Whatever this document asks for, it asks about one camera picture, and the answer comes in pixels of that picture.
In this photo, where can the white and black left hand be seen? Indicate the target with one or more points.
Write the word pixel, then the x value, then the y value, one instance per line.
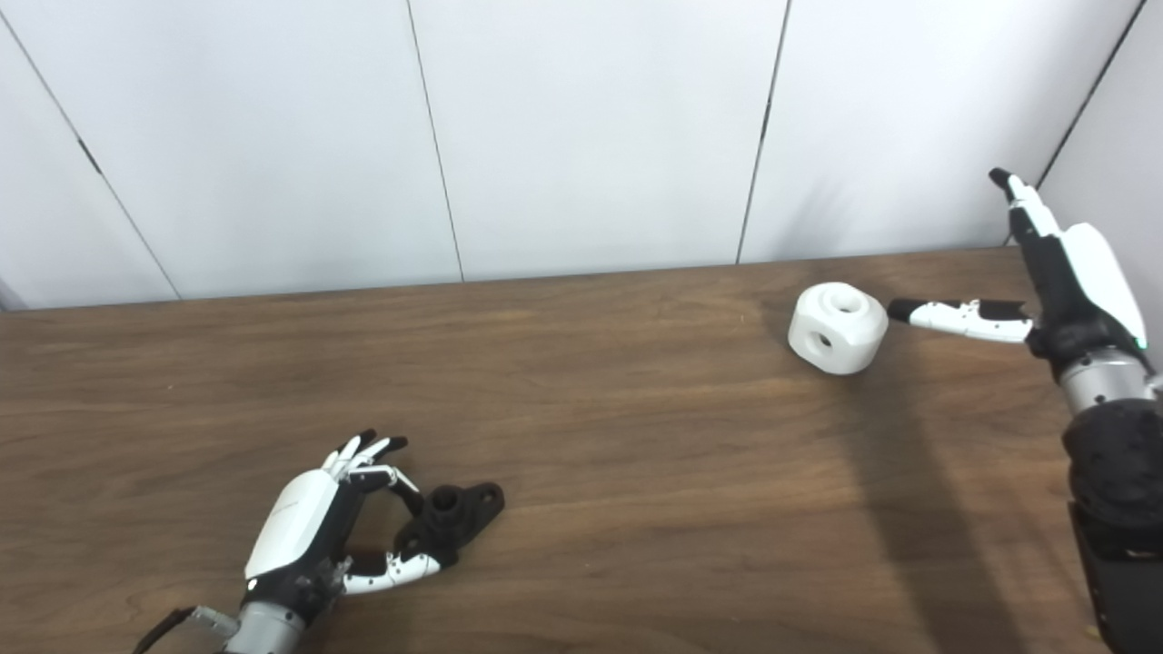
pixel 295 522

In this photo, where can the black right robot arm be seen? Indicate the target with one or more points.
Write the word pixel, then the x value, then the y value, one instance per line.
pixel 1118 490

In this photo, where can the white and black right hand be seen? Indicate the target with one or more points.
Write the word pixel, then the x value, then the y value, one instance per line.
pixel 1081 282

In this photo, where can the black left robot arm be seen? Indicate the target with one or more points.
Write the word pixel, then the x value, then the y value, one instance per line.
pixel 263 631

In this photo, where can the black flanged holder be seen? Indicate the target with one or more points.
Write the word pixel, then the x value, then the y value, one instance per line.
pixel 450 518

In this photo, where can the round white piece with holes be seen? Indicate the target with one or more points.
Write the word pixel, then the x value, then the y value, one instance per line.
pixel 836 336

